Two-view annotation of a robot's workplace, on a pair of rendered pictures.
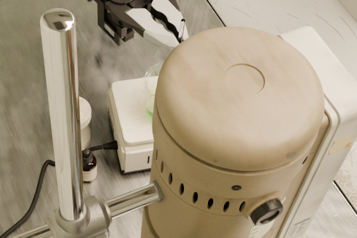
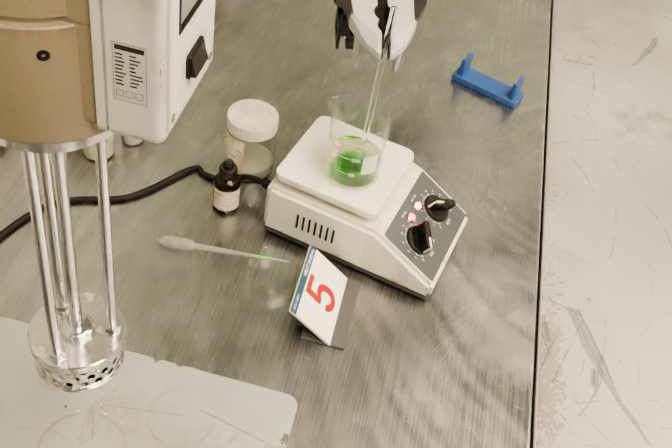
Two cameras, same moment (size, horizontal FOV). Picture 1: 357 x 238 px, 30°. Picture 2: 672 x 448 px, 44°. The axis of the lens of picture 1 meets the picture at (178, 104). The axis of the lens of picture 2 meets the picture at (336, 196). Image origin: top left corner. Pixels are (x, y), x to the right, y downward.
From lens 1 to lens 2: 0.45 m
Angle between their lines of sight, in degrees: 26
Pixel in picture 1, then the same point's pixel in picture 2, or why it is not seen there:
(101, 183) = (232, 222)
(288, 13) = (648, 205)
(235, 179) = not seen: outside the picture
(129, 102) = (321, 141)
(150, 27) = (361, 14)
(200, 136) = not seen: outside the picture
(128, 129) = (292, 163)
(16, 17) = (306, 38)
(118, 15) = not seen: outside the picture
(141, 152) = (289, 201)
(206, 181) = not seen: outside the picture
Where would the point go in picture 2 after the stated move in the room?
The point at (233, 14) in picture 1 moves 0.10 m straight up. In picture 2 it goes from (567, 166) to (594, 106)
